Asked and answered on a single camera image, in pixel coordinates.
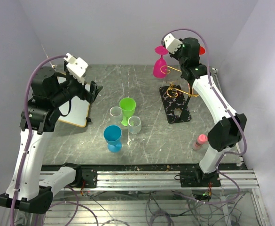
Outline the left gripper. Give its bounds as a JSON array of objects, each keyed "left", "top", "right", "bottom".
[{"left": 51, "top": 61, "right": 103, "bottom": 106}]

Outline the clear glass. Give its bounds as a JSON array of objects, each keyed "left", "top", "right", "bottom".
[
  {"left": 128, "top": 116, "right": 141, "bottom": 134},
  {"left": 110, "top": 106, "right": 123, "bottom": 125}
]

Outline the green wine glass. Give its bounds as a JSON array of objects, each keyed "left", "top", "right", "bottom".
[{"left": 119, "top": 97, "right": 136, "bottom": 127}]

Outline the magenta wine glass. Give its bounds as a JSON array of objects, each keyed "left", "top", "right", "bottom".
[{"left": 153, "top": 46, "right": 168, "bottom": 79}]

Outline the red wine glass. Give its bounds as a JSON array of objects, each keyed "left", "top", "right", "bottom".
[{"left": 199, "top": 46, "right": 205, "bottom": 55}]

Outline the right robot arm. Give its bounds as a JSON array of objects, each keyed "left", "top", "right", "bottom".
[{"left": 175, "top": 38, "right": 247, "bottom": 186}]

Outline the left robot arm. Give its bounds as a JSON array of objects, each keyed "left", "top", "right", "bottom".
[{"left": 0, "top": 66, "right": 102, "bottom": 214}]

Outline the blue wine glass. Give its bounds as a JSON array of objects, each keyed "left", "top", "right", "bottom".
[{"left": 103, "top": 125, "right": 122, "bottom": 153}]

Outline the gold wine glass rack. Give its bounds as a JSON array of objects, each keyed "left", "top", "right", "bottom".
[{"left": 160, "top": 65, "right": 199, "bottom": 98}]

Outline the black marbled rack base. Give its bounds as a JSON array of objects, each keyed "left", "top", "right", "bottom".
[{"left": 159, "top": 85, "right": 191, "bottom": 124}]

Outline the clear glass front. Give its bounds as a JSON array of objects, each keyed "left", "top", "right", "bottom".
[{"left": 128, "top": 116, "right": 141, "bottom": 134}]

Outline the pink small bottle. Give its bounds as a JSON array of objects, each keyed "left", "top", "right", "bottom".
[{"left": 192, "top": 134, "right": 208, "bottom": 151}]

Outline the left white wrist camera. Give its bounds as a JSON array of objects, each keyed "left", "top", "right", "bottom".
[{"left": 63, "top": 53, "right": 88, "bottom": 85}]

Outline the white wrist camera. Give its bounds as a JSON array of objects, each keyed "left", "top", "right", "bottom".
[
  {"left": 63, "top": 53, "right": 88, "bottom": 85},
  {"left": 162, "top": 33, "right": 183, "bottom": 54}
]

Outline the white board gold frame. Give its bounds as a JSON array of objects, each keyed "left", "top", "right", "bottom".
[{"left": 58, "top": 77, "right": 90, "bottom": 128}]

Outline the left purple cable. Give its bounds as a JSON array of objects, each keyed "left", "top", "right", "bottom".
[{"left": 9, "top": 55, "right": 98, "bottom": 226}]

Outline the purple cable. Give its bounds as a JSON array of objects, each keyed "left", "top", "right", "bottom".
[
  {"left": 9, "top": 55, "right": 98, "bottom": 226},
  {"left": 161, "top": 28, "right": 248, "bottom": 205}
]

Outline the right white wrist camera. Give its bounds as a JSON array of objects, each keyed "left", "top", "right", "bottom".
[{"left": 162, "top": 33, "right": 183, "bottom": 54}]

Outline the aluminium mounting rail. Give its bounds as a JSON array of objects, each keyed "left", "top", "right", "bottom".
[{"left": 38, "top": 170, "right": 259, "bottom": 191}]

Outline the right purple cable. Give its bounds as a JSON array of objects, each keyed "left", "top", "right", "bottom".
[{"left": 161, "top": 28, "right": 248, "bottom": 205}]

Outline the cable tangle under table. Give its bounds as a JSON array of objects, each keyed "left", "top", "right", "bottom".
[{"left": 80, "top": 188, "right": 244, "bottom": 226}]

